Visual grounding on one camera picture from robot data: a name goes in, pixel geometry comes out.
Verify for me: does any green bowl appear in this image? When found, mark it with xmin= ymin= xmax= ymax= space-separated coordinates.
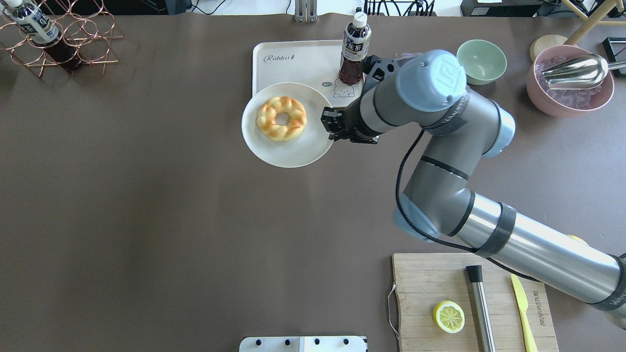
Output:
xmin=456 ymin=39 xmax=508 ymax=85

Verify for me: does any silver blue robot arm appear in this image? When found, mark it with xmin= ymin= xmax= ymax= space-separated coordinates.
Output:
xmin=320 ymin=49 xmax=625 ymax=329

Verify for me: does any braided glazed donut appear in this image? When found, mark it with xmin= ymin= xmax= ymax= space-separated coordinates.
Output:
xmin=256 ymin=96 xmax=308 ymax=142

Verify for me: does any wooden cup stand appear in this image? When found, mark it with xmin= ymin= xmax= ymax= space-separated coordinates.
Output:
xmin=530 ymin=0 xmax=626 ymax=62

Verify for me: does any copper wire bottle rack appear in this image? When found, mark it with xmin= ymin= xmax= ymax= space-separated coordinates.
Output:
xmin=1 ymin=0 xmax=124 ymax=78

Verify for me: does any yellow plastic knife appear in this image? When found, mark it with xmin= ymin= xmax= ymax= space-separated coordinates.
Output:
xmin=511 ymin=274 xmax=538 ymax=352

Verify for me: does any bottle in wire rack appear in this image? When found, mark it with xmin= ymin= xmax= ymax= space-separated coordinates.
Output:
xmin=2 ymin=0 xmax=83 ymax=72

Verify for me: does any pink bowl with ice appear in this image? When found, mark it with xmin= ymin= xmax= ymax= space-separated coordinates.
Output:
xmin=526 ymin=45 xmax=614 ymax=117

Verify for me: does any steel muddler bar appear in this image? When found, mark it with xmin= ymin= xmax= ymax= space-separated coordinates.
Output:
xmin=465 ymin=265 xmax=497 ymax=352

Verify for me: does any white round plate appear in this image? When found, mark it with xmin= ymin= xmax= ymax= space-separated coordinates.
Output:
xmin=241 ymin=83 xmax=333 ymax=168

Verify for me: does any whole yellow lemon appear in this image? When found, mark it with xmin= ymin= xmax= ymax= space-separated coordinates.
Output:
xmin=568 ymin=235 xmax=589 ymax=246

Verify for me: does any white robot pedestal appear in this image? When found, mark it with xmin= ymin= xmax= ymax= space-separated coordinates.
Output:
xmin=239 ymin=335 xmax=368 ymax=352

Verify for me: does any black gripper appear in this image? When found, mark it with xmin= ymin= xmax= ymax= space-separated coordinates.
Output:
xmin=320 ymin=55 xmax=406 ymax=144

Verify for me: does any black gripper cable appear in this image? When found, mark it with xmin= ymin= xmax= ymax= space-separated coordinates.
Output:
xmin=394 ymin=128 xmax=541 ymax=283

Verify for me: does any half lemon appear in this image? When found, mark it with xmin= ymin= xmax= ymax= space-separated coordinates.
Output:
xmin=432 ymin=300 xmax=465 ymax=333

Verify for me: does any dark tea bottle on tray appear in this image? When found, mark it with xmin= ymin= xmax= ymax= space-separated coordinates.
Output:
xmin=338 ymin=10 xmax=372 ymax=86

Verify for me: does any wooden cutting board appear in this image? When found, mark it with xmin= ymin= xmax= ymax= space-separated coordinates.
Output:
xmin=389 ymin=253 xmax=559 ymax=352

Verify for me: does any white rectangular tray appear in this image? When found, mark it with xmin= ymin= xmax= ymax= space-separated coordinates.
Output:
xmin=252 ymin=40 xmax=363 ymax=107

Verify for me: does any steel ice scoop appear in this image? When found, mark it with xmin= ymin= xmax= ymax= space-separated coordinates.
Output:
xmin=542 ymin=54 xmax=626 ymax=90

